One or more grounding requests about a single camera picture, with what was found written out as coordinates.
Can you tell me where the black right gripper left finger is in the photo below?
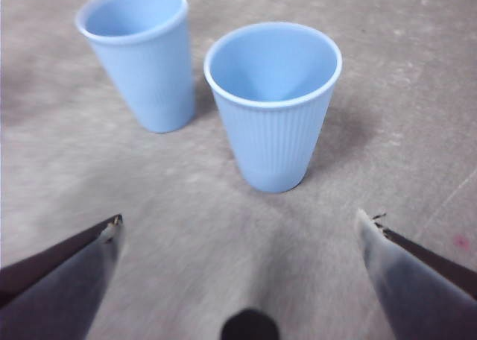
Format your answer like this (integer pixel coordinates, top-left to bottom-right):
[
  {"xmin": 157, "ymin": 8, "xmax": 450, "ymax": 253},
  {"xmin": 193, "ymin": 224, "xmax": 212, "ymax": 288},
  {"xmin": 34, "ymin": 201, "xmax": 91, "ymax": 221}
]
[{"xmin": 0, "ymin": 213, "xmax": 126, "ymax": 340}]

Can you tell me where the blue ribbed plastic cup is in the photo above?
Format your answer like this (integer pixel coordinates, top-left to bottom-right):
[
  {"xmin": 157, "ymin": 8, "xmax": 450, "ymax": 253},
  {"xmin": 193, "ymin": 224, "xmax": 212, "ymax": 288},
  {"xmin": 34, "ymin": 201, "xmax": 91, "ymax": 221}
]
[
  {"xmin": 203, "ymin": 22, "xmax": 344, "ymax": 194},
  {"xmin": 75, "ymin": 0, "xmax": 197, "ymax": 134}
]

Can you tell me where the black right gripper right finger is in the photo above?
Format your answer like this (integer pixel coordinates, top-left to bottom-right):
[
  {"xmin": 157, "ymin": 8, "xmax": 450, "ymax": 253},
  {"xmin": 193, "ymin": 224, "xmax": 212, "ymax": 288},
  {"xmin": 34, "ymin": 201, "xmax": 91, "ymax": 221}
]
[{"xmin": 355, "ymin": 207, "xmax": 477, "ymax": 340}]

